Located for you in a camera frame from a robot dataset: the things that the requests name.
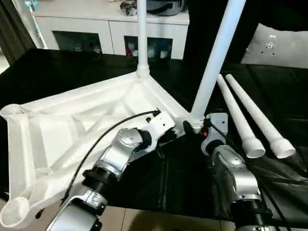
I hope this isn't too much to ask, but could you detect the white plastic table leg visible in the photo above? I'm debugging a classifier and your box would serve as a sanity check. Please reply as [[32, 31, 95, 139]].
[[190, 0, 247, 130], [216, 74, 266, 159], [225, 74, 296, 159], [136, 0, 151, 77]]

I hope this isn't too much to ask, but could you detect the white plastic table top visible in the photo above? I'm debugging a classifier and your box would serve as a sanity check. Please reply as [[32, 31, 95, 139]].
[[0, 69, 207, 228]]

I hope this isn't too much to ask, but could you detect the black floor mat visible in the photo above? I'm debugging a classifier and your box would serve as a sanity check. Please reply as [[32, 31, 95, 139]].
[[0, 48, 308, 222]]

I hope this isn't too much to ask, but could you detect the grey printed cushion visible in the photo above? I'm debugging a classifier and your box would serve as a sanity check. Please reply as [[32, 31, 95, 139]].
[[242, 23, 308, 67]]

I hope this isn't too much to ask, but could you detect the grey round bag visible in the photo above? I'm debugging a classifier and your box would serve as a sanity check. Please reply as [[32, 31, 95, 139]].
[[145, 0, 188, 16]]

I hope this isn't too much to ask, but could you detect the white glass-door cabinet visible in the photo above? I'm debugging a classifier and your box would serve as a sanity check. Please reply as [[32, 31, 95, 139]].
[[33, 0, 190, 61]]

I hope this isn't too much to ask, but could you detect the white teal slim pole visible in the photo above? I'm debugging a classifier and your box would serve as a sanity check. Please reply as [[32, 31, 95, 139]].
[[24, 0, 48, 49]]

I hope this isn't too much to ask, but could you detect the grey curtain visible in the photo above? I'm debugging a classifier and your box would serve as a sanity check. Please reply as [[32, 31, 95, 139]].
[[0, 0, 37, 64]]

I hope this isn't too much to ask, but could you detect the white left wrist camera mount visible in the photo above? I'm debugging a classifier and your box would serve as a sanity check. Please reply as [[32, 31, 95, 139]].
[[141, 109, 176, 150]]

